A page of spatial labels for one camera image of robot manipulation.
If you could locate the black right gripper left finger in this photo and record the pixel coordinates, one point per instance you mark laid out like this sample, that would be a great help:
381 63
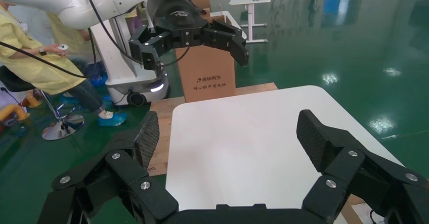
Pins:
127 175

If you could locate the small white handheld controller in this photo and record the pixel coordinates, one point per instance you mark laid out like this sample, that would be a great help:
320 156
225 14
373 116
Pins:
62 47

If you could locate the black stool with chrome base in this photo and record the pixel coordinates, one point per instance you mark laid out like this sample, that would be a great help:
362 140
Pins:
62 128

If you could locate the standing person in yellow coat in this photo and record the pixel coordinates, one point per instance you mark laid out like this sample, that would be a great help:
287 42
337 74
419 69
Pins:
67 36

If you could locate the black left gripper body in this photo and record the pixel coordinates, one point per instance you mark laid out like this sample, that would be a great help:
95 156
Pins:
177 14

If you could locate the white printed manual sheet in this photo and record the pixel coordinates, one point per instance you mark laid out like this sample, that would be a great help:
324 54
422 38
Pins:
362 215

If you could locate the tall printed cardboard carton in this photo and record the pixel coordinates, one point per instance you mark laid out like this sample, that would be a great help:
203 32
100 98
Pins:
207 68

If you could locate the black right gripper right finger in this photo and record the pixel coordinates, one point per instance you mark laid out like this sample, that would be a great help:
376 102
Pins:
352 169

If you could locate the seated person in yellow coat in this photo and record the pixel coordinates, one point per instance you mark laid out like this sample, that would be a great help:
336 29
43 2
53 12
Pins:
20 65

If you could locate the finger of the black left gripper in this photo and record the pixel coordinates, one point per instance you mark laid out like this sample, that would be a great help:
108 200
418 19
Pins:
228 40
147 46

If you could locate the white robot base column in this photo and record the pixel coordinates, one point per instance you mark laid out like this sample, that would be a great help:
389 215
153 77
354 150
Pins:
124 68

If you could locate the yellow orange tube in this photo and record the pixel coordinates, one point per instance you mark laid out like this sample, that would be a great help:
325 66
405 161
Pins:
13 111

